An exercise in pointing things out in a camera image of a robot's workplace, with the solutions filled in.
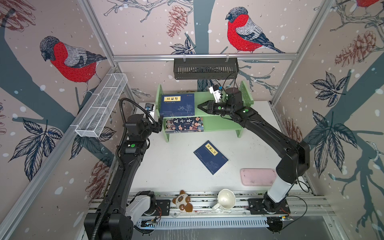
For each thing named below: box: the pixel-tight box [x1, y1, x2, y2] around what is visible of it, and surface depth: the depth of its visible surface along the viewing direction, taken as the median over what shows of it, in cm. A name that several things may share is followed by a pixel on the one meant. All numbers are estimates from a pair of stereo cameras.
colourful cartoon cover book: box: [165, 117, 204, 134], surface depth 92 cm
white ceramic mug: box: [212, 188, 236, 211], surface depth 71 cm
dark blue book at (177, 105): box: [160, 93, 195, 117], surface depth 80 cm
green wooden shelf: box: [155, 80, 254, 143], surface depth 81 cm
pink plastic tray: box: [240, 168, 277, 186], surface depth 83 cm
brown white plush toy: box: [172, 189, 193, 212], surface depth 74 cm
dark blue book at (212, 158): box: [193, 140, 229, 176], surface depth 92 cm
